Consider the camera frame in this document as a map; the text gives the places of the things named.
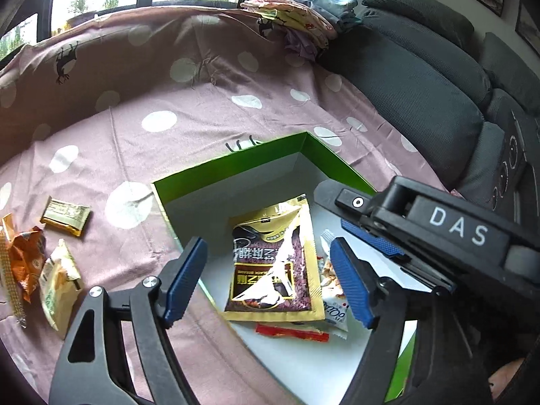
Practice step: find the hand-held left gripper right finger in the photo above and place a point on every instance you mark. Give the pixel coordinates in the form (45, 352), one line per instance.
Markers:
(350, 282)

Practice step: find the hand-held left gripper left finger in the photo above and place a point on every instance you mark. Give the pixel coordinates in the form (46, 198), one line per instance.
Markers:
(183, 278)

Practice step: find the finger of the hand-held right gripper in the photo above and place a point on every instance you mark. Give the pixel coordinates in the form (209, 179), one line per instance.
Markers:
(371, 237)
(346, 198)

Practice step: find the white and blue snack packet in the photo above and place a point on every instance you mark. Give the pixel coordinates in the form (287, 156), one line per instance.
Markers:
(333, 303)

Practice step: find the white and red snack packet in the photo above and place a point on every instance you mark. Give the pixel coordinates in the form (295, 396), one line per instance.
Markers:
(291, 332)

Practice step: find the gold and black powder sachet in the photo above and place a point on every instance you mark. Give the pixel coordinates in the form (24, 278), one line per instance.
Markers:
(270, 270)

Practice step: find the green cardboard box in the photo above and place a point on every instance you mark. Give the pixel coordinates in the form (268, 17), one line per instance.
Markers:
(274, 371)

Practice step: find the yellow and white snack packet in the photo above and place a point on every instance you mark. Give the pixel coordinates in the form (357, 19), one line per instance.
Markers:
(57, 291)

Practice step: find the brown crinkled snack packet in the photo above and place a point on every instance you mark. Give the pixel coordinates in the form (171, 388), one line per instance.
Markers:
(25, 257)

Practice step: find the clear cracker packet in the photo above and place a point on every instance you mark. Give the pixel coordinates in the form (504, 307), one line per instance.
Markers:
(9, 287)

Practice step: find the gold wrapped snack bar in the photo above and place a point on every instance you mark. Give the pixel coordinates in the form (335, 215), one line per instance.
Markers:
(65, 216)

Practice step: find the grey sofa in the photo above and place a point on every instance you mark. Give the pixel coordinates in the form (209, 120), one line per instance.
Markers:
(422, 84)

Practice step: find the stack of folded clothes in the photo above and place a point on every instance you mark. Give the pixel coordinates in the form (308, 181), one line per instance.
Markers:
(303, 12)

